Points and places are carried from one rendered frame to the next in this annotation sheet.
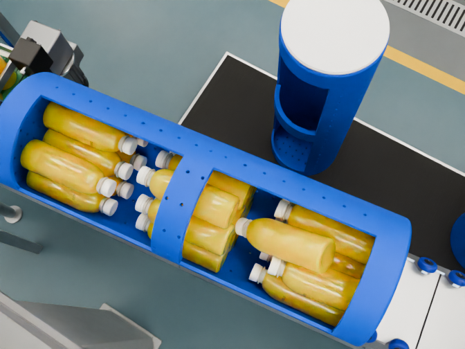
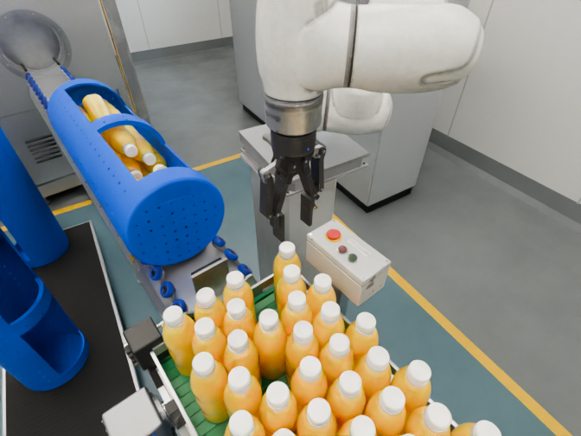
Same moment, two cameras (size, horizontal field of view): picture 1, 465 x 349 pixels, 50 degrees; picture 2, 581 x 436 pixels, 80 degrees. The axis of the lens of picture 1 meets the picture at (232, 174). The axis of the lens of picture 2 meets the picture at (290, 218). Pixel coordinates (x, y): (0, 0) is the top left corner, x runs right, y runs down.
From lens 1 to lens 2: 1.52 m
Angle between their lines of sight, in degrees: 64
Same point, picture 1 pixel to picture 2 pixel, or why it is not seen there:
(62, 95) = (125, 181)
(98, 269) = not seen: hidden behind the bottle
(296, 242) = (96, 105)
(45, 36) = (121, 416)
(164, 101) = not seen: outside the picture
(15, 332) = (260, 149)
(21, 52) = (145, 334)
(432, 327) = not seen: hidden behind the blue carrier
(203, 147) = (85, 137)
